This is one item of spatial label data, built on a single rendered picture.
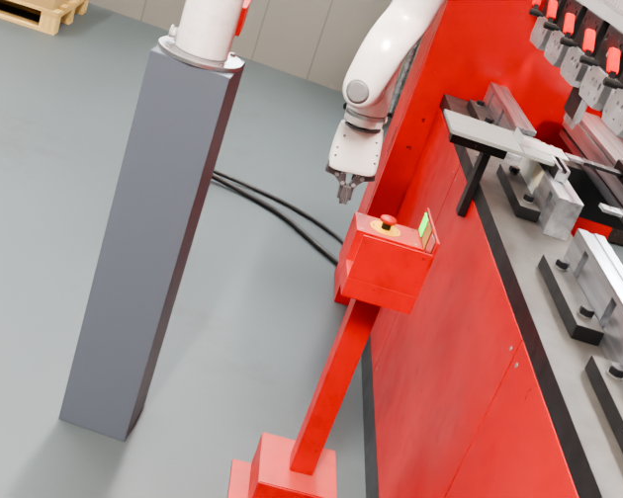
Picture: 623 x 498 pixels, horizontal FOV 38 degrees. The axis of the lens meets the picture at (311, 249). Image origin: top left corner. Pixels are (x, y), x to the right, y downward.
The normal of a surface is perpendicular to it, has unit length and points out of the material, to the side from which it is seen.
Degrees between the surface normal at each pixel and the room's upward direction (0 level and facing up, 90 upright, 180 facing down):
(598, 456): 0
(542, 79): 90
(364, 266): 90
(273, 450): 0
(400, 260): 90
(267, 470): 0
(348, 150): 93
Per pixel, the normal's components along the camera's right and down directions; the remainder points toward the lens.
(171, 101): -0.13, 0.38
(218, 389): 0.31, -0.86
